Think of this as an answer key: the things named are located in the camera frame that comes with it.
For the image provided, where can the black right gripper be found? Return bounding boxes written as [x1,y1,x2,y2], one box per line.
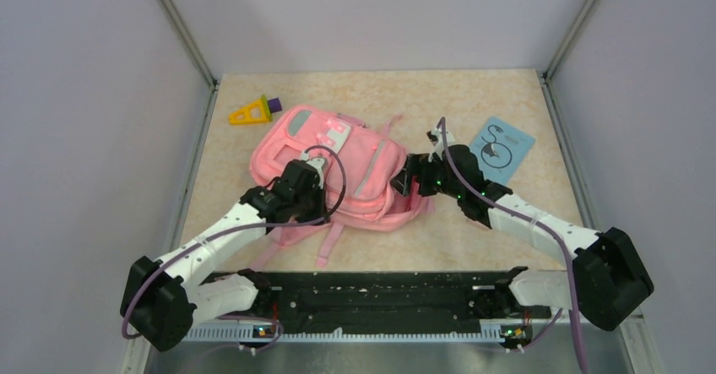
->
[389,154,464,199]

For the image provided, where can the pink student backpack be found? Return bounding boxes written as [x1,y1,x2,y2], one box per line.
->
[249,105,433,268]

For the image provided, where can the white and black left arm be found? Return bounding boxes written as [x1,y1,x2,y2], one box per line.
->
[120,157,330,351]

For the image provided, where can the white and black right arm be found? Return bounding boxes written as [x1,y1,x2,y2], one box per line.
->
[391,144,654,331]

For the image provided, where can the yellow and purple toy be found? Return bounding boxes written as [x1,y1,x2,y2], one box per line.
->
[228,95,283,126]

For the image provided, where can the light blue thin booklet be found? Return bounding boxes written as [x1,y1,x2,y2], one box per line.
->
[469,117,535,186]

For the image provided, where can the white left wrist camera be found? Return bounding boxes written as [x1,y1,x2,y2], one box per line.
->
[300,150,330,176]

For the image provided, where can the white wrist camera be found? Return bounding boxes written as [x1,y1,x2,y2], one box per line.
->
[300,150,330,176]
[426,127,455,162]

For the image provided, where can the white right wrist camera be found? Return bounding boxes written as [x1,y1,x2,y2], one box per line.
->
[426,127,455,162]

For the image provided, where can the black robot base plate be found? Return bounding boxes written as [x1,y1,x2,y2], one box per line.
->
[240,269,552,335]

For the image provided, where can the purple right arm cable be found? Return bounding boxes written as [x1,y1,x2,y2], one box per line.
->
[435,116,591,374]

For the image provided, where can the aluminium frame rail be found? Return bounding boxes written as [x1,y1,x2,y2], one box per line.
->
[120,285,661,374]

